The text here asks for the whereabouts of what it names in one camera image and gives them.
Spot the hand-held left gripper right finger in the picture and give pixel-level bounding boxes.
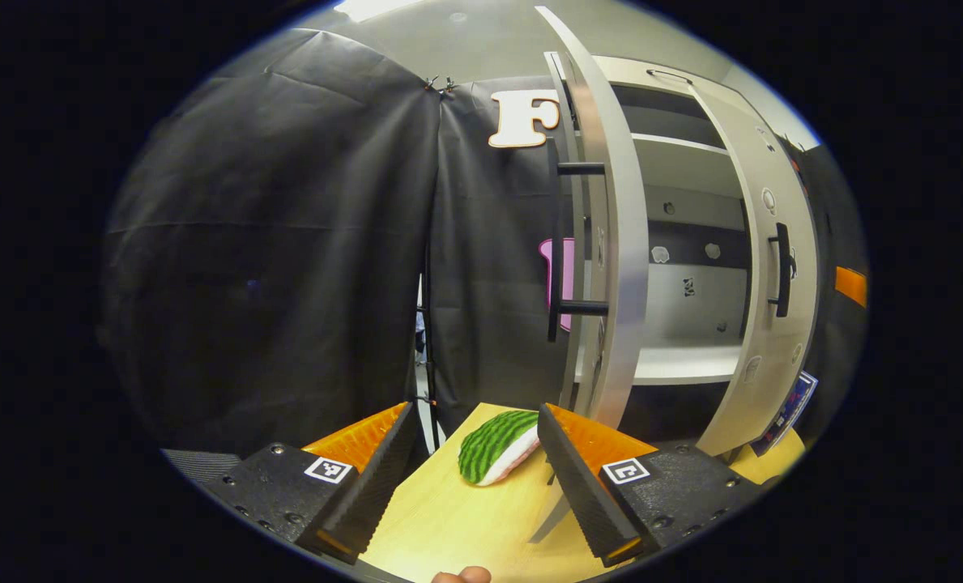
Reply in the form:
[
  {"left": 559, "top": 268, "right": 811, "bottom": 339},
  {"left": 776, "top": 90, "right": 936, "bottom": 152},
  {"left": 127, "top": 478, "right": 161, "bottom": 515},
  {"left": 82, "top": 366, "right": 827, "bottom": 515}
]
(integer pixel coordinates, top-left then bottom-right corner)
[{"left": 536, "top": 402, "right": 761, "bottom": 568}]

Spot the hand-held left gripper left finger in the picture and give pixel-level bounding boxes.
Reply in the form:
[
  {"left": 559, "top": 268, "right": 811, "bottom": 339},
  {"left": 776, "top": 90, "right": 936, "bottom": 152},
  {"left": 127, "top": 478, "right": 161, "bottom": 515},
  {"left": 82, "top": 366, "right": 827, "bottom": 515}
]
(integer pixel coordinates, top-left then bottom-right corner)
[{"left": 202, "top": 401, "right": 419, "bottom": 566}]

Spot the white cabinet door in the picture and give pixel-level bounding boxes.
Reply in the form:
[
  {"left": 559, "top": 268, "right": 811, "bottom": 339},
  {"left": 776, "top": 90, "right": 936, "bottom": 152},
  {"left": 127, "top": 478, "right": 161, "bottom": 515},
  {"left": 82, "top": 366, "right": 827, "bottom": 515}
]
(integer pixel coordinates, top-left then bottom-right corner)
[
  {"left": 688, "top": 81, "right": 820, "bottom": 458},
  {"left": 528, "top": 5, "right": 652, "bottom": 545}
]

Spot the white and grey cabinet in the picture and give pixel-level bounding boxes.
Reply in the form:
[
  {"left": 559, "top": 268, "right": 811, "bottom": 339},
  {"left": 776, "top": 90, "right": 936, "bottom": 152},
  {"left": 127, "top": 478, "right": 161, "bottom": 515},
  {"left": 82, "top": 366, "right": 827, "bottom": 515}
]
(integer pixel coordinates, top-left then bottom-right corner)
[{"left": 544, "top": 50, "right": 822, "bottom": 458}]

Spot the white cabinet top panel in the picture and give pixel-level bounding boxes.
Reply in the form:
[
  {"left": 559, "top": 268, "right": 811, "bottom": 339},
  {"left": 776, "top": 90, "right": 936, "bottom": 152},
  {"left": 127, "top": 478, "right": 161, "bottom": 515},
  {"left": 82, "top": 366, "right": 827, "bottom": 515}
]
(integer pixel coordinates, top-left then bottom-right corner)
[{"left": 593, "top": 53, "right": 745, "bottom": 110}]

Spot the watermelon slice toy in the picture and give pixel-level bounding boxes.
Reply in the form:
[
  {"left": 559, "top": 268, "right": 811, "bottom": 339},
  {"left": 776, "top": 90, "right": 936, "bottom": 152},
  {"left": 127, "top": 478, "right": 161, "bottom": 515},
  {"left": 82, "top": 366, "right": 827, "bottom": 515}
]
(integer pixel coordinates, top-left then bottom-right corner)
[{"left": 458, "top": 410, "right": 541, "bottom": 487}]

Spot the blue printed packet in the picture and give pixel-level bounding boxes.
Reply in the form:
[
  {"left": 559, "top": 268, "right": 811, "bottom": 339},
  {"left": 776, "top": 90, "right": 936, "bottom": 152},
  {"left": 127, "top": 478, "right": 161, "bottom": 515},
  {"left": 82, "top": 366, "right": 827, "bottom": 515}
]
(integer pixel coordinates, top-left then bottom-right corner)
[{"left": 752, "top": 371, "right": 819, "bottom": 456}]

